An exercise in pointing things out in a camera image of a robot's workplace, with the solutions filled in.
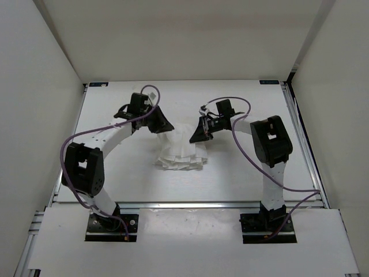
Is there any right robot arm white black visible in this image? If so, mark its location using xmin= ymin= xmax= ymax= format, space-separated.
xmin=189 ymin=112 xmax=293 ymax=231

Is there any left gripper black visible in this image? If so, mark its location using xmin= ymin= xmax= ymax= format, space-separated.
xmin=139 ymin=105 xmax=174 ymax=133

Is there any purple cable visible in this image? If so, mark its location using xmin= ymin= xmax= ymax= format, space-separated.
xmin=59 ymin=84 xmax=161 ymax=241
xmin=206 ymin=96 xmax=321 ymax=239

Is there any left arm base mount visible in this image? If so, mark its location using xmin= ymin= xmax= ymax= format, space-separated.
xmin=85 ymin=212 xmax=139 ymax=242

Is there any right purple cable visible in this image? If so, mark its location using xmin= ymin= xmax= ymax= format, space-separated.
xmin=206 ymin=96 xmax=321 ymax=239

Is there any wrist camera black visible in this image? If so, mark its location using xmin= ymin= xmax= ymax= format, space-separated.
xmin=199 ymin=98 xmax=244 ymax=119
xmin=114 ymin=93 xmax=152 ymax=120

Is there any right blue corner label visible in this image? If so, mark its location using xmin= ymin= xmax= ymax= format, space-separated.
xmin=259 ymin=80 xmax=280 ymax=85

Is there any white pleated skirt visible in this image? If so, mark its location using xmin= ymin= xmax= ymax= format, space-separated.
xmin=154 ymin=123 xmax=208 ymax=171

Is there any blue corner label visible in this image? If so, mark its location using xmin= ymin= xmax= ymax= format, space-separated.
xmin=259 ymin=80 xmax=280 ymax=85
xmin=89 ymin=82 xmax=109 ymax=87

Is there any left blue corner label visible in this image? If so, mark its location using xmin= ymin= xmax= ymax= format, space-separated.
xmin=89 ymin=82 xmax=109 ymax=87

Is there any white front cover board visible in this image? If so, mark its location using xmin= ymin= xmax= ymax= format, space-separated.
xmin=29 ymin=207 xmax=359 ymax=276

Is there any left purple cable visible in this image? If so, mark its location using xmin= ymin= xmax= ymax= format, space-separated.
xmin=59 ymin=84 xmax=161 ymax=241

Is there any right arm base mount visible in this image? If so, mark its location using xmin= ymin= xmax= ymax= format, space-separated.
xmin=239 ymin=203 xmax=297 ymax=244

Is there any left aluminium frame rail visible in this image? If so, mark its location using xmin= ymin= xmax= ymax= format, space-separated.
xmin=11 ymin=199 xmax=55 ymax=277

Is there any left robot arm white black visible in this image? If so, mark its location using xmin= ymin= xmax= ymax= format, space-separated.
xmin=61 ymin=104 xmax=174 ymax=231

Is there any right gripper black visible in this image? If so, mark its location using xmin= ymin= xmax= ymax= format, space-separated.
xmin=190 ymin=114 xmax=224 ymax=143

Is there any front aluminium rail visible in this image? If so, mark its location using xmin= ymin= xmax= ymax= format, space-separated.
xmin=118 ymin=201 xmax=259 ymax=209

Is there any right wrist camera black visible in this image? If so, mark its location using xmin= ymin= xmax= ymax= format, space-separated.
xmin=199 ymin=98 xmax=244 ymax=119

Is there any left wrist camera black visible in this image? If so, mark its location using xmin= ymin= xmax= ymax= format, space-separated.
xmin=114 ymin=93 xmax=152 ymax=120

